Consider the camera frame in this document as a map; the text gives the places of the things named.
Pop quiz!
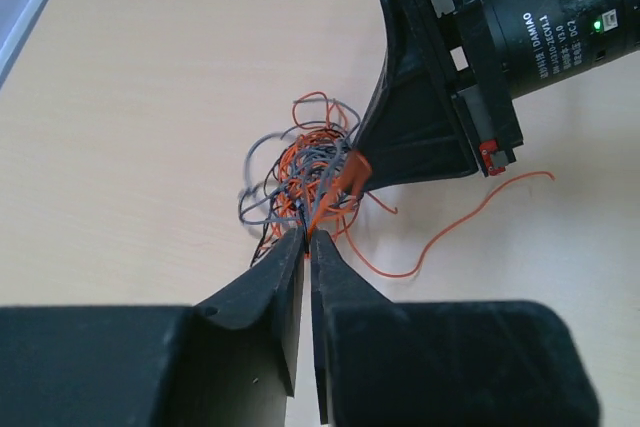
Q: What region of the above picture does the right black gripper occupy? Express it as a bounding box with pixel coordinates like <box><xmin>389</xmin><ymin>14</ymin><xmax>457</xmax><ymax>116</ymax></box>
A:
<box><xmin>354</xmin><ymin>0</ymin><xmax>523</xmax><ymax>191</ymax></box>

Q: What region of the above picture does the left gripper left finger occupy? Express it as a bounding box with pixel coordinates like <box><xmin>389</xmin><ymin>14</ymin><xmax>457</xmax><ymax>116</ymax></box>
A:
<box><xmin>1</xmin><ymin>229</ymin><xmax>305</xmax><ymax>426</ymax></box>

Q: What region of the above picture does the cable bundle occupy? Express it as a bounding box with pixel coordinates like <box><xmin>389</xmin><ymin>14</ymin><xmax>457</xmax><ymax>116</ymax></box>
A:
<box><xmin>238</xmin><ymin>91</ymin><xmax>401</xmax><ymax>268</ymax></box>

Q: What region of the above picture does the orange wire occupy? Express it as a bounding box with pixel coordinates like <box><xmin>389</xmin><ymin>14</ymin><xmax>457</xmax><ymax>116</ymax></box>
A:
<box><xmin>329</xmin><ymin>170</ymin><xmax>556</xmax><ymax>281</ymax></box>

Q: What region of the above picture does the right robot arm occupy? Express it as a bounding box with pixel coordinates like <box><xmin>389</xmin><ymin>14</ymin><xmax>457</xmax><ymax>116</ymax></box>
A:
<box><xmin>339</xmin><ymin>0</ymin><xmax>639</xmax><ymax>195</ymax></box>

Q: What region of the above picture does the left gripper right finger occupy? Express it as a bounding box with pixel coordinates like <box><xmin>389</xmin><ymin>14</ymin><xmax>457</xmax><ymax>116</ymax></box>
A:
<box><xmin>309</xmin><ymin>230</ymin><xmax>600</xmax><ymax>426</ymax></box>

